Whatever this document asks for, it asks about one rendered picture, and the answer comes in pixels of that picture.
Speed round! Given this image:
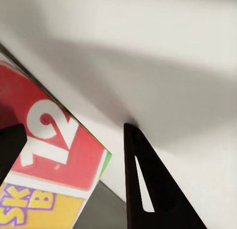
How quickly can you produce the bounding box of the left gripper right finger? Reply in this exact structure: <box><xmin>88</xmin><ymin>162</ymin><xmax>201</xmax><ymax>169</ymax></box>
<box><xmin>123</xmin><ymin>123</ymin><xmax>207</xmax><ymax>229</ymax></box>

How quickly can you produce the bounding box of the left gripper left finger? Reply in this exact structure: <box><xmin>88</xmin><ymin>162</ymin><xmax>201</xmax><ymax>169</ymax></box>
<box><xmin>0</xmin><ymin>123</ymin><xmax>27</xmax><ymax>186</ymax></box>

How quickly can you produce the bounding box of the board game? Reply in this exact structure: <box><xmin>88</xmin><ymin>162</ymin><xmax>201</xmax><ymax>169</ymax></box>
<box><xmin>0</xmin><ymin>50</ymin><xmax>112</xmax><ymax>229</ymax></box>

